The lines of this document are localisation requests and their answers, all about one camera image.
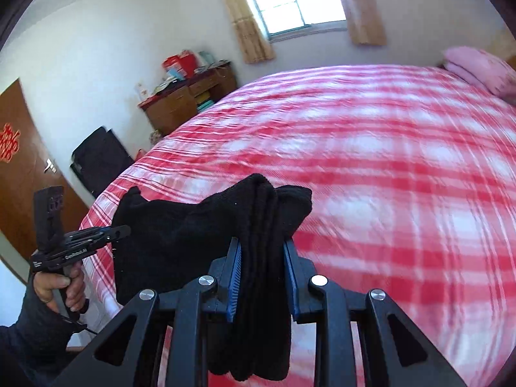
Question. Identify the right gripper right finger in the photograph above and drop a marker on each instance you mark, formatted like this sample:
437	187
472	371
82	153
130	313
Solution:
369	328

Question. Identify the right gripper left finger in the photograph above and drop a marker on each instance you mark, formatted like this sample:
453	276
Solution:
154	326

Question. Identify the black pants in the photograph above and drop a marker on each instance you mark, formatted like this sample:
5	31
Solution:
172	243

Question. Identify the dark sleeve left forearm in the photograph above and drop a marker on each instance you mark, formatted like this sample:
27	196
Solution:
33	349

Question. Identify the person's left hand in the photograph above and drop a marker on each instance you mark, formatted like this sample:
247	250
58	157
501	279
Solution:
74	285

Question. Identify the brown wooden door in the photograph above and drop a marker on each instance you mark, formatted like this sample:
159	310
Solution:
24	175

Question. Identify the black folding chair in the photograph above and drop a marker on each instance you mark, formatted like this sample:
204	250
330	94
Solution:
98	160

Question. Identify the red double happiness sticker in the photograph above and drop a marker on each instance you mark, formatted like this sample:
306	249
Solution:
9	143

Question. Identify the red bag on floor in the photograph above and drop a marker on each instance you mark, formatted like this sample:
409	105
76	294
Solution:
140	154

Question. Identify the floral bag on floor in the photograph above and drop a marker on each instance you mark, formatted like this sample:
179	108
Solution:
155	137

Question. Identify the red plaid bed sheet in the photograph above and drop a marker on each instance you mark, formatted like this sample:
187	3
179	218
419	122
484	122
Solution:
412	172

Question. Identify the brown wooden desk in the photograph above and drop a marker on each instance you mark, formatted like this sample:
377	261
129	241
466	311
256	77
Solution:
180	101

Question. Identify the white card on desk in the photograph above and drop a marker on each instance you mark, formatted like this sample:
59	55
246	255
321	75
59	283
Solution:
142	91

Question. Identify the teal boxes in desk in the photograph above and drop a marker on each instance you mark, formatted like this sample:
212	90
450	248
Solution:
204	101

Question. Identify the red gift bag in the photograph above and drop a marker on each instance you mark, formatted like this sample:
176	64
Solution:
184	64

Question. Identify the left beige curtain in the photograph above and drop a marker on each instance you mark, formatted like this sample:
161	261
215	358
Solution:
252	40

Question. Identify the beige curtain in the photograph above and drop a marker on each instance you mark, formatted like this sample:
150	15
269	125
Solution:
364	22
252	40

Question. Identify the pink folded blanket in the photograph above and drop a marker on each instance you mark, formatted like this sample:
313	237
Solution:
483	70

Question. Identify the right beige curtain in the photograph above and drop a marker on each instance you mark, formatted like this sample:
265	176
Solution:
364	22

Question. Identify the camera mount on left gripper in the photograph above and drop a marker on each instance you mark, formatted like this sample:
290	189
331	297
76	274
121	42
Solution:
47	205

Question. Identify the silver door handle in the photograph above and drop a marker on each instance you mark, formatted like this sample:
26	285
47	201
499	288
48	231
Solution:
49	166

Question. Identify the window with frame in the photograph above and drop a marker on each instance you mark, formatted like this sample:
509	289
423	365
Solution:
292	18

